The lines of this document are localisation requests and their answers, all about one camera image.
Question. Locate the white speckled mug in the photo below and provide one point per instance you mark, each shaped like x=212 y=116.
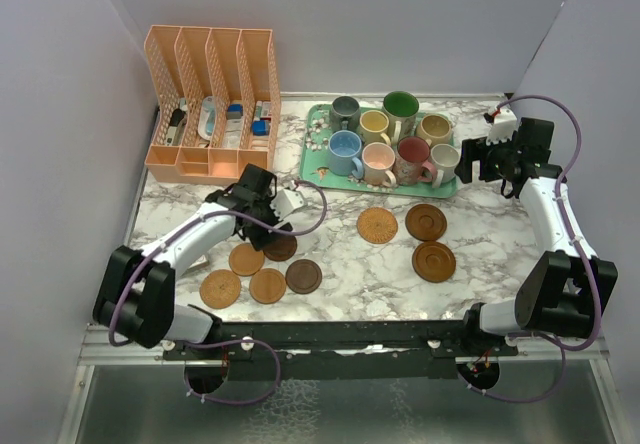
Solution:
x=444 y=158

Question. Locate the blue eraser box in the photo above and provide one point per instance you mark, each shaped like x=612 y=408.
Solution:
x=235 y=111

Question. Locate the green floral tray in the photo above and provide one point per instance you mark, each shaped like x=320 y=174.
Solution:
x=315 y=159

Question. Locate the brown wooden coaster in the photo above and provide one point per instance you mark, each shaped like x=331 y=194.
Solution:
x=426 y=222
x=433 y=262

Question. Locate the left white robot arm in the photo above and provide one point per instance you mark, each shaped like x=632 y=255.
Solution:
x=136 y=300

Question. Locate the blue mug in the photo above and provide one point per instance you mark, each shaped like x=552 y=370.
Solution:
x=345 y=148

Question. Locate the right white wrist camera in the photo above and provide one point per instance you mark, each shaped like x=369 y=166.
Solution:
x=503 y=123

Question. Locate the dark walnut coaster lower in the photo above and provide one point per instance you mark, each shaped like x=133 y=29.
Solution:
x=303 y=276

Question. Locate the black white tool in organizer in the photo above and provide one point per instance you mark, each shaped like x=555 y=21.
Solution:
x=177 y=124

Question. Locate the dark grey mug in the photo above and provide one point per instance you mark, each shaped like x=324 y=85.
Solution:
x=344 y=114

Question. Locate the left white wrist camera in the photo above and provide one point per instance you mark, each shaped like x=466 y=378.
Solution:
x=286 y=202

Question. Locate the dark walnut coaster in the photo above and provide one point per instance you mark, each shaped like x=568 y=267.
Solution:
x=282 y=249
x=303 y=276

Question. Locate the green mug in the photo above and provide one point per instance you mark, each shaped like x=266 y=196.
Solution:
x=401 y=109

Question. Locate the yellow mug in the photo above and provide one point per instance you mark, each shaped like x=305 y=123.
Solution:
x=373 y=126

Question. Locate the dark walnut coaster upper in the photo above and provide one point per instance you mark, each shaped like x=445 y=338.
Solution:
x=282 y=249

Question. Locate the light wood coaster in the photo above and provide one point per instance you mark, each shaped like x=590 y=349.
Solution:
x=267 y=286
x=245 y=261

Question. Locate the black mounting rail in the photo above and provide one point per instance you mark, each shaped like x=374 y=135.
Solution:
x=296 y=345

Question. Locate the peach plastic file organizer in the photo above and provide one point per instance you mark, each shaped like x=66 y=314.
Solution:
x=219 y=102

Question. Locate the woven rattan coaster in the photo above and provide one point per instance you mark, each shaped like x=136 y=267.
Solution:
x=220 y=289
x=377 y=225

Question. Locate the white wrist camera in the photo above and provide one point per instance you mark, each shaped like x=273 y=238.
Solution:
x=286 y=202
x=503 y=123

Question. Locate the light pink mug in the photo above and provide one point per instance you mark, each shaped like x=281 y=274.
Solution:
x=378 y=161

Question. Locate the small white card box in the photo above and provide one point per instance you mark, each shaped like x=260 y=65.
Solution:
x=201 y=263

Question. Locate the red floral mug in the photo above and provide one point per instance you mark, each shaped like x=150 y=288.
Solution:
x=412 y=163

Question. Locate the blue tape dispenser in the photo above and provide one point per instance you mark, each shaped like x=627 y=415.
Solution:
x=261 y=127

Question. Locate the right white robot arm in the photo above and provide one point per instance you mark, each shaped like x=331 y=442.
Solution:
x=569 y=286

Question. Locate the aluminium frame rail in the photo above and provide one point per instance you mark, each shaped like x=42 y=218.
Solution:
x=95 y=350

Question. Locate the white blue pack in organizer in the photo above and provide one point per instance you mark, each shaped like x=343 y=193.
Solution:
x=207 y=118

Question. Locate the light wood coaster upper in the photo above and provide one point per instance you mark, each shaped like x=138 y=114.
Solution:
x=245 y=261

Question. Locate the light wood coaster lower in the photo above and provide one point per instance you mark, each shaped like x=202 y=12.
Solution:
x=267 y=286

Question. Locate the tan beige mug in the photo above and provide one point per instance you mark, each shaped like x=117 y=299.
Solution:
x=435 y=129

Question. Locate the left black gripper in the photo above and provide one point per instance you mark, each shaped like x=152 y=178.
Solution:
x=257 y=238

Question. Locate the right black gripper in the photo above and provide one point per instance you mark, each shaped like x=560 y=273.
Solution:
x=478 y=150

